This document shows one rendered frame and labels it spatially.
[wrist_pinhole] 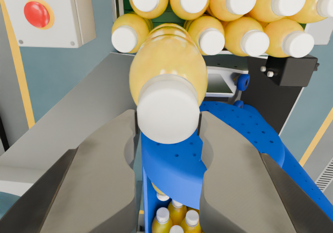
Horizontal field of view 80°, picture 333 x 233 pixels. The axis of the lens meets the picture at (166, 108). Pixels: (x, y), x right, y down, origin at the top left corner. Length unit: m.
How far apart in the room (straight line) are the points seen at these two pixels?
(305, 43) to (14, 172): 0.61
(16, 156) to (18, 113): 1.47
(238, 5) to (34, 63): 1.60
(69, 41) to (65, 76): 1.34
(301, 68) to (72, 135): 0.62
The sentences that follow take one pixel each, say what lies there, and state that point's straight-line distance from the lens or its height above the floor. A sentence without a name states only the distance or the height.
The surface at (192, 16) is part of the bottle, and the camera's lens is 0.38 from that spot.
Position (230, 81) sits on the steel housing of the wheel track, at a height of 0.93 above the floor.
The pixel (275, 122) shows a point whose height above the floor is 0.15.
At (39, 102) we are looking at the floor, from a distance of 1.92.
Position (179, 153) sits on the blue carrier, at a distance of 0.36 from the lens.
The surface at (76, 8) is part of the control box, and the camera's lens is 0.39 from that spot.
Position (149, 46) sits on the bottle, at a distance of 0.17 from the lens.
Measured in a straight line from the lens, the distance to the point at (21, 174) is 0.55.
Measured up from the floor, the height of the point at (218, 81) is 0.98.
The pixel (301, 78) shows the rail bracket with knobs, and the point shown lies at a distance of 0.56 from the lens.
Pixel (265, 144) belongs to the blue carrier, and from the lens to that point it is 0.42.
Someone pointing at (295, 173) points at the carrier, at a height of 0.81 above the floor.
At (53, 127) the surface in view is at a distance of 0.70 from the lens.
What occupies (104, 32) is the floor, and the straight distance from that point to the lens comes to 1.51.
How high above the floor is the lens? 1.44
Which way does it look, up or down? 61 degrees down
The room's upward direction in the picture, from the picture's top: 179 degrees counter-clockwise
